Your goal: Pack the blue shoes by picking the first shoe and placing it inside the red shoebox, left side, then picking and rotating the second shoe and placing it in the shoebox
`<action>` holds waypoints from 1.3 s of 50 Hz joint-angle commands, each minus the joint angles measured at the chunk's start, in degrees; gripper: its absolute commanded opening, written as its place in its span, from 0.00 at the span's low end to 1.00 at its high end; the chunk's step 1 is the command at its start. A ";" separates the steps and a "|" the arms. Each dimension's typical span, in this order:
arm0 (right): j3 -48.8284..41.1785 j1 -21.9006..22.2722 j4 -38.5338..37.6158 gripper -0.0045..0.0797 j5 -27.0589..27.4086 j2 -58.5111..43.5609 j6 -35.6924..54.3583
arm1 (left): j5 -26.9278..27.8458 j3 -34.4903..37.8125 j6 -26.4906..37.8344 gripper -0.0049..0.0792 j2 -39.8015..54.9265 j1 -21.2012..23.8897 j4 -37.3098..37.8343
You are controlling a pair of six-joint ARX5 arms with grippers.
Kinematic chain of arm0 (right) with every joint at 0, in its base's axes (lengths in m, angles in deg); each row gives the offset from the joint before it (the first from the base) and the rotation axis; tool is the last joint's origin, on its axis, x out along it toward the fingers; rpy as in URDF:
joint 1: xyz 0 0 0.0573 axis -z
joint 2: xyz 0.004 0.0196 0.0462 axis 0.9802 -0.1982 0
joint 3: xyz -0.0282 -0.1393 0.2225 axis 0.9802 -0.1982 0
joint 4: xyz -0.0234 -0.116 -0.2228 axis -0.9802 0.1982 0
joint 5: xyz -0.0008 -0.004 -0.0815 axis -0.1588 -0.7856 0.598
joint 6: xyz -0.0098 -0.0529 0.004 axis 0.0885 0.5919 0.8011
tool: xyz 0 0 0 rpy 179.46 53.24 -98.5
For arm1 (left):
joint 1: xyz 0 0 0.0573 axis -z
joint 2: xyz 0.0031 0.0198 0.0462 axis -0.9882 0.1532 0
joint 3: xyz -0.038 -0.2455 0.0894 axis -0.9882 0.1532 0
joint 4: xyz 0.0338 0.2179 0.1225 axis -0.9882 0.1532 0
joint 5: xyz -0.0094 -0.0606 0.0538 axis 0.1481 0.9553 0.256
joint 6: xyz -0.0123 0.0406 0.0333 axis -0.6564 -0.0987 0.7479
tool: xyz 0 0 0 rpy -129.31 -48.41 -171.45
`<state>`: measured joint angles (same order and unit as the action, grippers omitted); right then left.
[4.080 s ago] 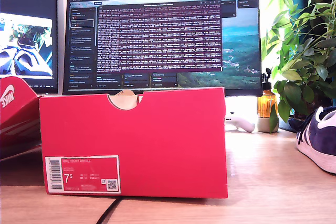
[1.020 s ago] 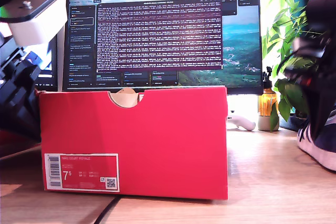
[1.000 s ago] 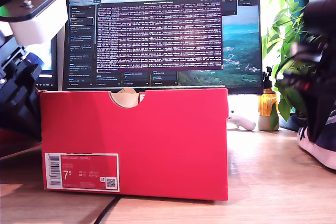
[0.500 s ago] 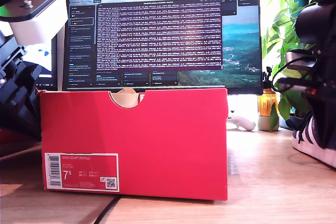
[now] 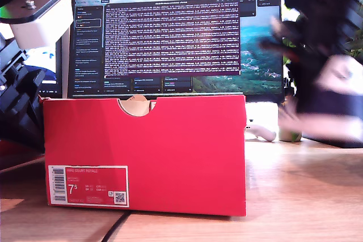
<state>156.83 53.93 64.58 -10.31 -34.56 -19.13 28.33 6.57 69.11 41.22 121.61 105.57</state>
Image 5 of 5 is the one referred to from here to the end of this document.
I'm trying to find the green leafy houseplant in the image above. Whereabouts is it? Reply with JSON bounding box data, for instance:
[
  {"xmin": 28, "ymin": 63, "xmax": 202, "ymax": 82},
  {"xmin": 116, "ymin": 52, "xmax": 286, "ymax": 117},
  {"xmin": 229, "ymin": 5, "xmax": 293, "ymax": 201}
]
[{"xmin": 283, "ymin": 0, "xmax": 363, "ymax": 64}]

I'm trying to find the beige packing paper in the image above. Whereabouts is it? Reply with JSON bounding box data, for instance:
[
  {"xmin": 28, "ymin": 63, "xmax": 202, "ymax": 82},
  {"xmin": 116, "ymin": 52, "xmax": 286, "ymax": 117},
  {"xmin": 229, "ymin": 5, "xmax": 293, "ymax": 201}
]
[{"xmin": 118, "ymin": 94, "xmax": 150, "ymax": 117}]

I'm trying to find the blue suede shoe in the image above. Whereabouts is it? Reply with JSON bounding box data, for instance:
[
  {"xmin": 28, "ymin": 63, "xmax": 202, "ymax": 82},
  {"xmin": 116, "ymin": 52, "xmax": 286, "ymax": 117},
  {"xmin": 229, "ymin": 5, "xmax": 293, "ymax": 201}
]
[{"xmin": 277, "ymin": 54, "xmax": 363, "ymax": 142}]

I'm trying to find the black cable on table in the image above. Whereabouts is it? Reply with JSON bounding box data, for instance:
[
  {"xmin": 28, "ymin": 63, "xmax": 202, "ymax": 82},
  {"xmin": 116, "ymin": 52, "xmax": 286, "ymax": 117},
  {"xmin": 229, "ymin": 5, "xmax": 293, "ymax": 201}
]
[{"xmin": 102, "ymin": 213, "xmax": 131, "ymax": 242}]

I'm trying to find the small white pot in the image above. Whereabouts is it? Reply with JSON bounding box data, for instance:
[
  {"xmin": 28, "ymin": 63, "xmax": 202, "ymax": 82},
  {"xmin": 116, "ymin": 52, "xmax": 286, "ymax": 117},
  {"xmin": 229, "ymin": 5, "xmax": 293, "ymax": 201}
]
[{"xmin": 279, "ymin": 128, "xmax": 303, "ymax": 142}]

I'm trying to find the red Nike shoebox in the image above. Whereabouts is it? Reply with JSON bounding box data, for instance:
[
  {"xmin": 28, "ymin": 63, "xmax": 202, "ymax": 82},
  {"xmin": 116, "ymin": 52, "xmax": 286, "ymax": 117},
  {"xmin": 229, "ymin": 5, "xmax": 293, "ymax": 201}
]
[{"xmin": 42, "ymin": 94, "xmax": 247, "ymax": 217}]

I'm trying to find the red Nike shoebox lid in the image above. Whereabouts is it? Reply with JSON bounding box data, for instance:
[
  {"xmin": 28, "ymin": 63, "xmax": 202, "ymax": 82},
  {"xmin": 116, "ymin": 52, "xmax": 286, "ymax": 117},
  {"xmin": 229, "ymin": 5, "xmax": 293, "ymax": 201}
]
[{"xmin": 0, "ymin": 96, "xmax": 48, "ymax": 172}]

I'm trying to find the dark planter tray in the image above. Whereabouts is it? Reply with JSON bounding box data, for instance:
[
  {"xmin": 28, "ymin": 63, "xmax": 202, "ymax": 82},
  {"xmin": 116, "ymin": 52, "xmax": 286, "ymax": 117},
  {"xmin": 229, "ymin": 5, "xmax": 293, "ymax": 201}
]
[{"xmin": 302, "ymin": 135, "xmax": 363, "ymax": 149}]

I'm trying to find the white handheld controller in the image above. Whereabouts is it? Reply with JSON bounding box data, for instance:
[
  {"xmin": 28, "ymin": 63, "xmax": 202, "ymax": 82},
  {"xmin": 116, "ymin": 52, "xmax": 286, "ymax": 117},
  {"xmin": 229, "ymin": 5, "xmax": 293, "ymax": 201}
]
[{"xmin": 245, "ymin": 124, "xmax": 276, "ymax": 142}]

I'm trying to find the large black computer monitor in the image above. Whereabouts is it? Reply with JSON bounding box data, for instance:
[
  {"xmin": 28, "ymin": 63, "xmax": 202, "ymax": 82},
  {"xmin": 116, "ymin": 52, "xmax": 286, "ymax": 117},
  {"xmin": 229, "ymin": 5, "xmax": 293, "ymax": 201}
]
[{"xmin": 67, "ymin": 0, "xmax": 285, "ymax": 104}]

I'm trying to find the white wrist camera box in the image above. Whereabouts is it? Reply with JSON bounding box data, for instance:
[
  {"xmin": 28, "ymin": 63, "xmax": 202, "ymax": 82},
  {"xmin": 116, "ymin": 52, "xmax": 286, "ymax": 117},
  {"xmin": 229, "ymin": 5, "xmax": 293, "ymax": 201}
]
[{"xmin": 0, "ymin": 0, "xmax": 75, "ymax": 48}]

